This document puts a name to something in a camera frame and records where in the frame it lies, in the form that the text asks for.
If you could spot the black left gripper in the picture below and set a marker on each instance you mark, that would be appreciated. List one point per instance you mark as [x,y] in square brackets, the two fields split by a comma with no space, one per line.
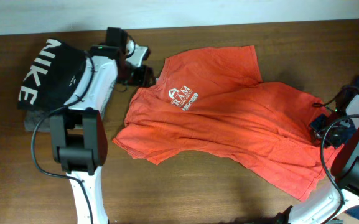
[140,78]

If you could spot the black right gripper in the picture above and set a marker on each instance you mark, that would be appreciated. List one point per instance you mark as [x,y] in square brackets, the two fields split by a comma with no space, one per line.
[316,126]

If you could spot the orange red t-shirt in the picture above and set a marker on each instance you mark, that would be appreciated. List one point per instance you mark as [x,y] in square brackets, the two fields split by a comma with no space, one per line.
[214,100]

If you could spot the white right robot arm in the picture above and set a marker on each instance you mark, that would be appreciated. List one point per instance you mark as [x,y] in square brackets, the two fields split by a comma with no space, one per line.
[342,191]

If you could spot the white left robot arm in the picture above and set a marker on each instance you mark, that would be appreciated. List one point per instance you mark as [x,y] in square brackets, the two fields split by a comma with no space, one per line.
[79,142]

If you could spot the black Nike garment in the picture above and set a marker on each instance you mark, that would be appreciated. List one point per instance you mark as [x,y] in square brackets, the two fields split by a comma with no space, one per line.
[52,77]

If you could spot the grey folded garment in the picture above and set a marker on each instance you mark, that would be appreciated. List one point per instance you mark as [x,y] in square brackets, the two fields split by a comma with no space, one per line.
[34,116]

